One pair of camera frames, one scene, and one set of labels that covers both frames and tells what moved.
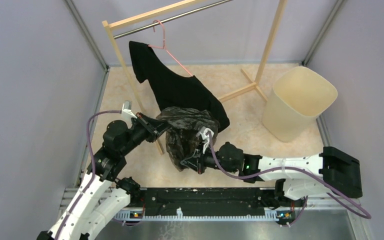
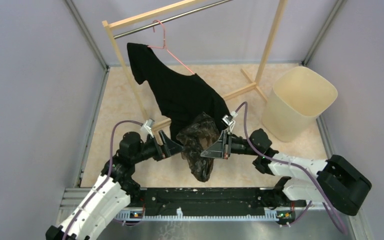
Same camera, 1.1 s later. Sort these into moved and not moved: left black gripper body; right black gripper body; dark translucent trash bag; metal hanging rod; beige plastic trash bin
Moved: dark translucent trash bag; right black gripper body; left black gripper body
Not moved: beige plastic trash bin; metal hanging rod
